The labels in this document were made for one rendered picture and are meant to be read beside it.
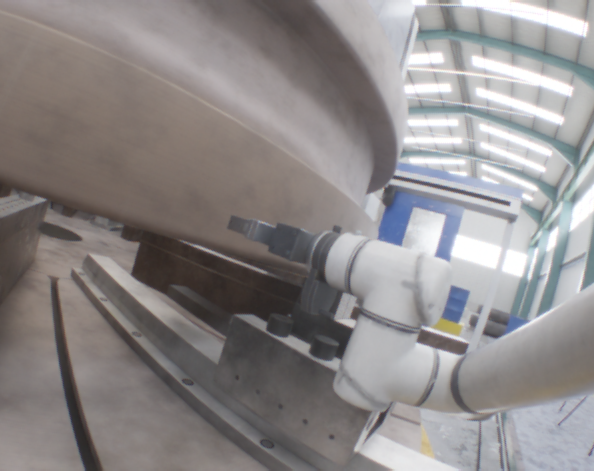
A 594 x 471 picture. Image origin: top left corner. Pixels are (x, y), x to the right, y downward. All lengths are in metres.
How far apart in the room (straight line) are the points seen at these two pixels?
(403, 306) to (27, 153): 0.60
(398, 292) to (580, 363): 0.23
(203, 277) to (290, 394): 1.39
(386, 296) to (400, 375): 0.10
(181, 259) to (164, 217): 1.55
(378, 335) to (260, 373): 0.50
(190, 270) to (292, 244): 1.69
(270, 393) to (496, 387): 0.61
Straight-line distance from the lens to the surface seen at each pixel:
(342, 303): 0.88
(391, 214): 5.31
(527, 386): 0.32
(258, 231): 0.48
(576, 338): 0.27
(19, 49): 0.63
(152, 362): 1.25
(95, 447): 0.87
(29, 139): 0.59
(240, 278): 2.00
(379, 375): 0.42
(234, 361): 0.91
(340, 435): 0.79
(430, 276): 0.40
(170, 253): 2.21
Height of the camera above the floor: 0.91
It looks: 2 degrees up
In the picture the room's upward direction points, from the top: 19 degrees clockwise
